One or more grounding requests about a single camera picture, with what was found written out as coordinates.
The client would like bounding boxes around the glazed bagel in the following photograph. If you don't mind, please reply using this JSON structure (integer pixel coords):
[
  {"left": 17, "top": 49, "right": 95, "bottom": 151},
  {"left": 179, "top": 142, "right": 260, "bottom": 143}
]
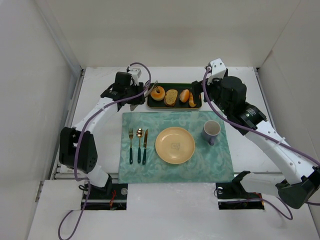
[{"left": 150, "top": 86, "right": 166, "bottom": 101}]

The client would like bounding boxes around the round bread roll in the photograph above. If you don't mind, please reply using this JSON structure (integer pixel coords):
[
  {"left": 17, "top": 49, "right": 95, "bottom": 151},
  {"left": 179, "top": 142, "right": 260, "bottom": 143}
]
[{"left": 179, "top": 89, "right": 190, "bottom": 103}]

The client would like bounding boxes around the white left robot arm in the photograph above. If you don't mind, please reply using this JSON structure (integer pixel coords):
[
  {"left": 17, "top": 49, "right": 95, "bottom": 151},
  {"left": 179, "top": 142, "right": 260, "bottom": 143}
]
[{"left": 59, "top": 68, "right": 145, "bottom": 189}]

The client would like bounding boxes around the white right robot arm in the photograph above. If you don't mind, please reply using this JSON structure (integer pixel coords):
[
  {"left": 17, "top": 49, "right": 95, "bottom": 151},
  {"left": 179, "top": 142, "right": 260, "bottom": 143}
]
[{"left": 191, "top": 67, "right": 320, "bottom": 209}]

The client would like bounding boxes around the brown bread slice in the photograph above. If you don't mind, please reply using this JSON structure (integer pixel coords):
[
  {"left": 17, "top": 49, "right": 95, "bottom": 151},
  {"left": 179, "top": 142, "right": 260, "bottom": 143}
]
[{"left": 163, "top": 89, "right": 178, "bottom": 107}]

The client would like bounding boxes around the dark green serving tray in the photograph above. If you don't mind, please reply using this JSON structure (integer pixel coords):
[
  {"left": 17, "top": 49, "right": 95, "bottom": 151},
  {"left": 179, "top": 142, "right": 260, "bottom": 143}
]
[{"left": 147, "top": 83, "right": 202, "bottom": 110}]

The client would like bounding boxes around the golden croissant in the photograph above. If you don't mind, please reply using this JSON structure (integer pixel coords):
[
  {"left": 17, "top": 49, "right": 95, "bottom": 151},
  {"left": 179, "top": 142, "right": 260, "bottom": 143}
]
[{"left": 188, "top": 92, "right": 197, "bottom": 108}]

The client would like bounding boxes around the purple mug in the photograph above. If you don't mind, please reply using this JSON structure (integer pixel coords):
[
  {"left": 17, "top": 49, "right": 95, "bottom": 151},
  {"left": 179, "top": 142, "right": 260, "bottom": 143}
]
[{"left": 201, "top": 120, "right": 221, "bottom": 146}]

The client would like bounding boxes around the yellow round plate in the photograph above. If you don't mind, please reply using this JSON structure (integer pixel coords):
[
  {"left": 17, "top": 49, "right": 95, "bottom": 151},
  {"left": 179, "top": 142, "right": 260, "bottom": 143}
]
[{"left": 155, "top": 127, "right": 196, "bottom": 165}]

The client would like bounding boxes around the teal patterned placemat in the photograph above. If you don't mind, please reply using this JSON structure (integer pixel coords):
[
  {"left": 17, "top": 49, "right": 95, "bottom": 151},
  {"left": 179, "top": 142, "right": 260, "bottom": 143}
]
[{"left": 118, "top": 111, "right": 234, "bottom": 184}]

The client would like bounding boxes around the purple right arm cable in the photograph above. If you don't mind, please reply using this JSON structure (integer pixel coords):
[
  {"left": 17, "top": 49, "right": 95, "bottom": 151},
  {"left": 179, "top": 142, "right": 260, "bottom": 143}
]
[{"left": 202, "top": 66, "right": 320, "bottom": 221}]

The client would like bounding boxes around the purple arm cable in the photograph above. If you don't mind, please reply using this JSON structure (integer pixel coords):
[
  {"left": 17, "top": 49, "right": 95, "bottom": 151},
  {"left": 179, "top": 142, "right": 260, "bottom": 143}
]
[
  {"left": 202, "top": 66, "right": 320, "bottom": 221},
  {"left": 57, "top": 62, "right": 152, "bottom": 240}
]

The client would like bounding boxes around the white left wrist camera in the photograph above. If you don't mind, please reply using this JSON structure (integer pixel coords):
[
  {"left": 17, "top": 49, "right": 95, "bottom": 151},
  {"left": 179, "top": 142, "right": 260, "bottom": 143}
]
[{"left": 128, "top": 68, "right": 142, "bottom": 79}]

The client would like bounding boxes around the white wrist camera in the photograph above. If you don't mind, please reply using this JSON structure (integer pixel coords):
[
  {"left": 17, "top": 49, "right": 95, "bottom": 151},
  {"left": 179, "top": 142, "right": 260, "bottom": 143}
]
[
  {"left": 208, "top": 58, "right": 227, "bottom": 78},
  {"left": 128, "top": 68, "right": 142, "bottom": 79}
]

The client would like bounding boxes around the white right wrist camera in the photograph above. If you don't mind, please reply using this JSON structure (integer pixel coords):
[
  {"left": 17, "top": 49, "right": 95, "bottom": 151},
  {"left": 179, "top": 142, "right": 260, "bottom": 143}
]
[{"left": 208, "top": 58, "right": 227, "bottom": 78}]

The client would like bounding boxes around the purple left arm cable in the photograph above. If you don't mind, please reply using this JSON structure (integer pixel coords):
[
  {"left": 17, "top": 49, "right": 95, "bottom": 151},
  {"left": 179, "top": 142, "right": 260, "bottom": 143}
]
[{"left": 57, "top": 62, "right": 152, "bottom": 240}]

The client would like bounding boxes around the gold fork green handle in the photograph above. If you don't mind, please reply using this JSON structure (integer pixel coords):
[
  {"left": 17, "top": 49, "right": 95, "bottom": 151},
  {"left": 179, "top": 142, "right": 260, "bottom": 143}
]
[{"left": 128, "top": 128, "right": 134, "bottom": 165}]

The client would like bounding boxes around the gold spoon green handle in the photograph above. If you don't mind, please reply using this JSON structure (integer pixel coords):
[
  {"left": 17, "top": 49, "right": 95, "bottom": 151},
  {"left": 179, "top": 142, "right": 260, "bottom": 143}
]
[{"left": 136, "top": 128, "right": 144, "bottom": 164}]

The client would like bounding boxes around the gold knife green handle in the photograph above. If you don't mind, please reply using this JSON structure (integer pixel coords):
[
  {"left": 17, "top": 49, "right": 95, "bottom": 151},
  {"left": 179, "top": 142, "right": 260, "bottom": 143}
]
[{"left": 142, "top": 129, "right": 149, "bottom": 165}]

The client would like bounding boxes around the aluminium frame rail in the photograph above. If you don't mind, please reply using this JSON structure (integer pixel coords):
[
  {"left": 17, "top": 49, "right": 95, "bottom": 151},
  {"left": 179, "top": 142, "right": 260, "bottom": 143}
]
[{"left": 47, "top": 69, "right": 85, "bottom": 180}]

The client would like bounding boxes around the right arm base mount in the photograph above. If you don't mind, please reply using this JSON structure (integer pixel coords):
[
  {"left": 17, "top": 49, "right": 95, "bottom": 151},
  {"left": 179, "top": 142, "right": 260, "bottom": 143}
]
[{"left": 214, "top": 182, "right": 265, "bottom": 210}]

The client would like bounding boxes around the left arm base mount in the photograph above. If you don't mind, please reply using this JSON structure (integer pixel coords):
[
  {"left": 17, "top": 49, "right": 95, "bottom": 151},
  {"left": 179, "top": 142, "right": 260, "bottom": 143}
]
[{"left": 84, "top": 183, "right": 128, "bottom": 211}]

